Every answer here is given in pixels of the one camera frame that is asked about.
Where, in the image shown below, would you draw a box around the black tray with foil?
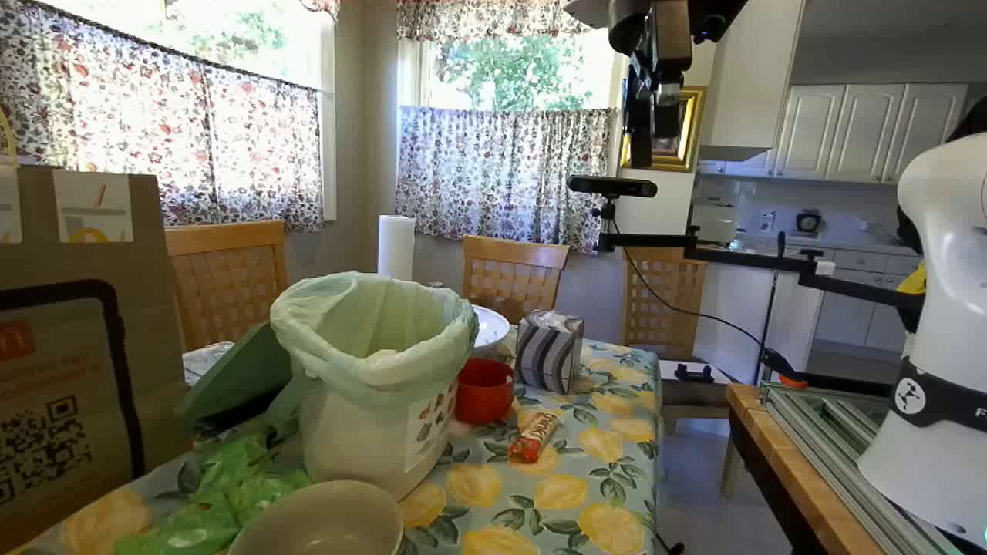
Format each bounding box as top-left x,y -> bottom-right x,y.
183,340 -> 236,386

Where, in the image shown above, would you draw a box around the narrow floral cafe curtain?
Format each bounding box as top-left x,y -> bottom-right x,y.
390,103 -> 621,255

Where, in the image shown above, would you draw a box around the thin black camera cable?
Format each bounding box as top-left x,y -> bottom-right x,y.
624,251 -> 898,398

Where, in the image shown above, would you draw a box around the small black device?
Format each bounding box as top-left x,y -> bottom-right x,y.
672,362 -> 719,386

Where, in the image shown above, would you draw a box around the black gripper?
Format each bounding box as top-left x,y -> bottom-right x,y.
607,8 -> 693,173

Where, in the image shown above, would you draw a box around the small orange white box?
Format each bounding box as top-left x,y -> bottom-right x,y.
505,407 -> 563,465

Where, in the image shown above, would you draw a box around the white upper kitchen cabinets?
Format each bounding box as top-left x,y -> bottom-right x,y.
775,83 -> 970,188

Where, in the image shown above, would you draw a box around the lemon print tablecloth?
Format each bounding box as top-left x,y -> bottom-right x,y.
10,337 -> 665,555

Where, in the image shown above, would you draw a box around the white bin with green liner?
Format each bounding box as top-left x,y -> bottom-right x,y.
268,268 -> 480,502

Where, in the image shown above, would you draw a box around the grey bowl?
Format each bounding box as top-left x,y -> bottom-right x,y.
224,478 -> 408,555

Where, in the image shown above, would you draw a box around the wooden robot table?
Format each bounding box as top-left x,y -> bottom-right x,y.
726,383 -> 887,555

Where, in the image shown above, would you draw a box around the white kitchen cabinets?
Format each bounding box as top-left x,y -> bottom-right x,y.
810,243 -> 919,357
775,83 -> 970,188

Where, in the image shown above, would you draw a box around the wooden lattice-back chair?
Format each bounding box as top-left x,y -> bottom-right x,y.
459,234 -> 571,323
164,219 -> 293,351

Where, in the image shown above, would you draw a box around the floral window valance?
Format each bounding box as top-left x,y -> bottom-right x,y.
393,0 -> 595,44

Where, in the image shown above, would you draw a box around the green plastic bag pack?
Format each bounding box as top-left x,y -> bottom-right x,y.
110,429 -> 311,555

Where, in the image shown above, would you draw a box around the white paper towel roll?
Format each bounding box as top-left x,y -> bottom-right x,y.
374,213 -> 419,285

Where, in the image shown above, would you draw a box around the wide floral cafe curtain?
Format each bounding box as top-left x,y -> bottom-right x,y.
0,0 -> 327,233

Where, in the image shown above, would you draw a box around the aluminium mounting rails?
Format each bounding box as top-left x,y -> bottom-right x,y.
765,383 -> 965,555

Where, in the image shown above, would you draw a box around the white range hood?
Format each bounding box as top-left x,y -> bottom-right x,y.
697,0 -> 810,164

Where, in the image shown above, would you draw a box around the white plate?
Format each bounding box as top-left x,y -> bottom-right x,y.
464,303 -> 514,357

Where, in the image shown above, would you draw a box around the black bar camera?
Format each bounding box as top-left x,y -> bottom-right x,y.
563,173 -> 660,201

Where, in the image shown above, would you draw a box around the gold picture frame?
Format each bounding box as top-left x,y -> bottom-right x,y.
617,83 -> 710,175

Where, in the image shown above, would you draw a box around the white lower kitchen cabinets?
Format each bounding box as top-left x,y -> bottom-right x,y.
810,243 -> 919,357

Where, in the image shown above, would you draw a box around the brown paper bag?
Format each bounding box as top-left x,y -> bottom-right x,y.
0,164 -> 195,551

